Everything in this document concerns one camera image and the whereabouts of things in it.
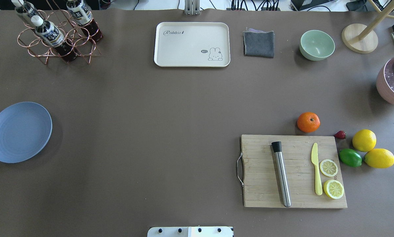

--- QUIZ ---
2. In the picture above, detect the wooden stand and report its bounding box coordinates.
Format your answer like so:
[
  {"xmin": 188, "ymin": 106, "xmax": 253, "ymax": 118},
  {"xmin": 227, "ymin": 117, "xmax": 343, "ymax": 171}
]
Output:
[{"xmin": 341, "ymin": 0, "xmax": 394, "ymax": 54}]

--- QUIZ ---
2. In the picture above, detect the upper lemon slice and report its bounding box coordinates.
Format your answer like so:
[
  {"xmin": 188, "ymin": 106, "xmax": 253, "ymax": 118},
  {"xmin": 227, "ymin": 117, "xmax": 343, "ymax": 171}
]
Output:
[{"xmin": 319, "ymin": 159, "xmax": 339, "ymax": 177}]

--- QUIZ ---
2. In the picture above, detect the whole lemon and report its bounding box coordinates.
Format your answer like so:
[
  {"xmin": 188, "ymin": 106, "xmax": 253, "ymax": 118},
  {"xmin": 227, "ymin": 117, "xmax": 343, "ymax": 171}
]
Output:
[
  {"xmin": 352, "ymin": 129, "xmax": 377, "ymax": 152},
  {"xmin": 364, "ymin": 148, "xmax": 394, "ymax": 169}
]

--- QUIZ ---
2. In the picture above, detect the back left tea bottle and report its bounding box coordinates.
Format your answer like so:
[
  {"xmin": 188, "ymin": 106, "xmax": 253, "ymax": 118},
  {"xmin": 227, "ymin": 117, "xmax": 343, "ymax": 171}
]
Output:
[{"xmin": 11, "ymin": 0, "xmax": 42, "ymax": 25}]

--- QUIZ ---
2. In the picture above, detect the pink ice bowl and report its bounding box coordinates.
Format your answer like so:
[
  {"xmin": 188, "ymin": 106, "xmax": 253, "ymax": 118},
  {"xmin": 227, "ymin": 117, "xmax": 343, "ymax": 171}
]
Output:
[{"xmin": 376, "ymin": 57, "xmax": 394, "ymax": 105}]

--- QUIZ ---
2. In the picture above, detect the lower whole lemon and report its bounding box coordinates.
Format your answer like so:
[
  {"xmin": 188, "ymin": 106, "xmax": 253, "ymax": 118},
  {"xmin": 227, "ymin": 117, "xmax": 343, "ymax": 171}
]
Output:
[{"xmin": 364, "ymin": 148, "xmax": 394, "ymax": 169}]

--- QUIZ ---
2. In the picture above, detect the cream rabbit tray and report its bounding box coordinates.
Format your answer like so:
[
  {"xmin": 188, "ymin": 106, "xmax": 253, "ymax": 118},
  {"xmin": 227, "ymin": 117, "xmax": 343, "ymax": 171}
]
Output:
[{"xmin": 154, "ymin": 22, "xmax": 231, "ymax": 67}]

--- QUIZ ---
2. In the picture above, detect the red strawberry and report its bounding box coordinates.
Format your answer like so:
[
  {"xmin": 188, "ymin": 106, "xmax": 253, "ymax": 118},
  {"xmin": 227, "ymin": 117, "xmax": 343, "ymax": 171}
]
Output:
[{"xmin": 334, "ymin": 130, "xmax": 346, "ymax": 140}]

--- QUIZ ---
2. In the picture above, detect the green bowl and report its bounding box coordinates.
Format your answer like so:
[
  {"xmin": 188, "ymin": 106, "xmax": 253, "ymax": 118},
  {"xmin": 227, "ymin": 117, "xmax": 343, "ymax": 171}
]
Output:
[{"xmin": 299, "ymin": 30, "xmax": 335, "ymax": 61}]

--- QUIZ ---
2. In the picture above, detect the green lime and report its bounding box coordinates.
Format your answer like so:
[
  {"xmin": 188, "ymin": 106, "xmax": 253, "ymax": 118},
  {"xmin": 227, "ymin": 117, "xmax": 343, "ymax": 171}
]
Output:
[{"xmin": 339, "ymin": 148, "xmax": 362, "ymax": 168}]

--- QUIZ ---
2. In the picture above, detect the blue round plate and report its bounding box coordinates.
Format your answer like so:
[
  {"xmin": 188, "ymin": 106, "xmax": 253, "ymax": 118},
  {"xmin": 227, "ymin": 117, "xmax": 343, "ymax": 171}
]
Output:
[{"xmin": 0, "ymin": 102, "xmax": 53, "ymax": 163}]

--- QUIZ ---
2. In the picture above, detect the tea bottle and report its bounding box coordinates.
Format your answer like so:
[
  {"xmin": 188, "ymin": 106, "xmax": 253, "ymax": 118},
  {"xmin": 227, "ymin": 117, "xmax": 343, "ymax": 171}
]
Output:
[
  {"xmin": 66, "ymin": 0, "xmax": 103, "ymax": 42},
  {"xmin": 31, "ymin": 15, "xmax": 77, "ymax": 62},
  {"xmin": 11, "ymin": 0, "xmax": 42, "ymax": 25}
]

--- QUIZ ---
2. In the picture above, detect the upper whole lemon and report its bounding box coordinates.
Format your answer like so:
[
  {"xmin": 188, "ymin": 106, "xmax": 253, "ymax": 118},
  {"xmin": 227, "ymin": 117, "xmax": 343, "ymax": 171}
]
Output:
[{"xmin": 352, "ymin": 129, "xmax": 377, "ymax": 152}]

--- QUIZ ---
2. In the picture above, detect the wooden cutting board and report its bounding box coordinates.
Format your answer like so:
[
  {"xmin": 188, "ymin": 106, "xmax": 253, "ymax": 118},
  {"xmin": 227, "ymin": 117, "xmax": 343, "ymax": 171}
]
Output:
[{"xmin": 240, "ymin": 135, "xmax": 347, "ymax": 209}]

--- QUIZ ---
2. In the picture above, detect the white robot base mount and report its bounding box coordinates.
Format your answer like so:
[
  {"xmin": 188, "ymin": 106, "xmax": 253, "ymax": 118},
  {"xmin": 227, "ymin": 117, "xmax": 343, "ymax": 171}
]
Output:
[{"xmin": 147, "ymin": 226, "xmax": 234, "ymax": 237}]

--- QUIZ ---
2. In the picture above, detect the copper wire bottle rack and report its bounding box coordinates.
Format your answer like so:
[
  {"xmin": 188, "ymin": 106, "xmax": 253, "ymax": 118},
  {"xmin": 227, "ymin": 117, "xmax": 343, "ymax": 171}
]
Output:
[{"xmin": 12, "ymin": 0, "xmax": 103, "ymax": 65}]

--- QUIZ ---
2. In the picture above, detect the steel muddler black tip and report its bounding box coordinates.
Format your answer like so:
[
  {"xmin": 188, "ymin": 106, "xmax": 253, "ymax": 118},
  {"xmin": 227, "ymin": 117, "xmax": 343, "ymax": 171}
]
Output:
[{"xmin": 272, "ymin": 141, "xmax": 292, "ymax": 208}]

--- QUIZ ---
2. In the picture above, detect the aluminium frame post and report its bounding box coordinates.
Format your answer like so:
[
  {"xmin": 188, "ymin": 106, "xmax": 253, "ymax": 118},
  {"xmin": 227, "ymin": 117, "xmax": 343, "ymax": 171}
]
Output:
[{"xmin": 184, "ymin": 0, "xmax": 200, "ymax": 15}]

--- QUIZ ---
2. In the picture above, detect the front tea bottle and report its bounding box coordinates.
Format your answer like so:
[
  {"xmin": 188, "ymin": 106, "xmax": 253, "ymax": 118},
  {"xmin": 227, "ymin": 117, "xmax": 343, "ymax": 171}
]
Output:
[{"xmin": 31, "ymin": 15, "xmax": 77, "ymax": 62}]

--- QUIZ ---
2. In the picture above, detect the back right tea bottle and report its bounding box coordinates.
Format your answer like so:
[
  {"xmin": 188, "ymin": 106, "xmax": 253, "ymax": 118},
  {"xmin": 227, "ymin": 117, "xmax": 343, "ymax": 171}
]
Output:
[{"xmin": 66, "ymin": 0, "xmax": 103, "ymax": 42}]

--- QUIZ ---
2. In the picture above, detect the orange fruit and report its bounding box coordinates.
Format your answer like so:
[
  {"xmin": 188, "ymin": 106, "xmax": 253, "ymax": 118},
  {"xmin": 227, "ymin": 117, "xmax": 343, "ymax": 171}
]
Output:
[{"xmin": 297, "ymin": 112, "xmax": 321, "ymax": 133}]

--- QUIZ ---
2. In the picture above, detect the grey folded cloth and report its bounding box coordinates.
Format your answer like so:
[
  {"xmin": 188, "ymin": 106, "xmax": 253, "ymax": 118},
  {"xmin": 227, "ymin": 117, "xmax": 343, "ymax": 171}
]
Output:
[{"xmin": 243, "ymin": 28, "xmax": 275, "ymax": 58}]

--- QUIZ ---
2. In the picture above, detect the yellow plastic knife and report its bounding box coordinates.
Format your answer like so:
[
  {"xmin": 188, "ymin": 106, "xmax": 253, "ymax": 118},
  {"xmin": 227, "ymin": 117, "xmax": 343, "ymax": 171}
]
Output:
[{"xmin": 311, "ymin": 143, "xmax": 323, "ymax": 196}]

